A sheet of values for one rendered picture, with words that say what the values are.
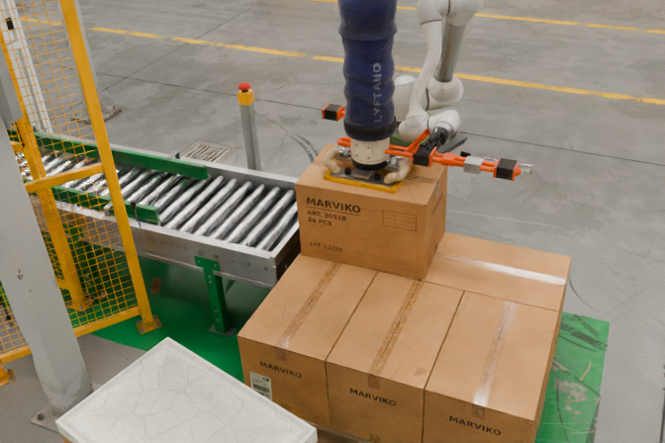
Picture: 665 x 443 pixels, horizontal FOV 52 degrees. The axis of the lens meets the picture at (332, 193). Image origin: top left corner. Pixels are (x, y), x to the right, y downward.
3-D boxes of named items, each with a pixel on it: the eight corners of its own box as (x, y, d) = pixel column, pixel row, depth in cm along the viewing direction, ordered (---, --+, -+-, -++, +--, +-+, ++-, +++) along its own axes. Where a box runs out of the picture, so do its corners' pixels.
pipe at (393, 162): (325, 170, 306) (324, 159, 303) (347, 145, 324) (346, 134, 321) (396, 184, 293) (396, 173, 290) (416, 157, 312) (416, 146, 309)
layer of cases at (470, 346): (247, 401, 303) (237, 335, 282) (336, 269, 379) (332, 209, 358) (522, 491, 260) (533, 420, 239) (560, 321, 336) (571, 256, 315)
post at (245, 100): (255, 239, 432) (237, 92, 379) (260, 233, 437) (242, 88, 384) (265, 241, 430) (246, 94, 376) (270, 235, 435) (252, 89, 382)
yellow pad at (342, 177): (323, 180, 306) (322, 170, 303) (332, 169, 314) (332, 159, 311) (395, 194, 293) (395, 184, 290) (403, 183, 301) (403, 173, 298)
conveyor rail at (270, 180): (13, 153, 460) (4, 128, 450) (19, 149, 464) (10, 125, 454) (328, 218, 376) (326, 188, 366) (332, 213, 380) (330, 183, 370)
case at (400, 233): (301, 255, 326) (294, 183, 304) (332, 211, 357) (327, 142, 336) (425, 280, 306) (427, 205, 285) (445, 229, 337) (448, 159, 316)
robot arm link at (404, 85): (385, 112, 375) (384, 74, 363) (417, 106, 378) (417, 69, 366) (395, 125, 361) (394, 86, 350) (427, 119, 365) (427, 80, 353)
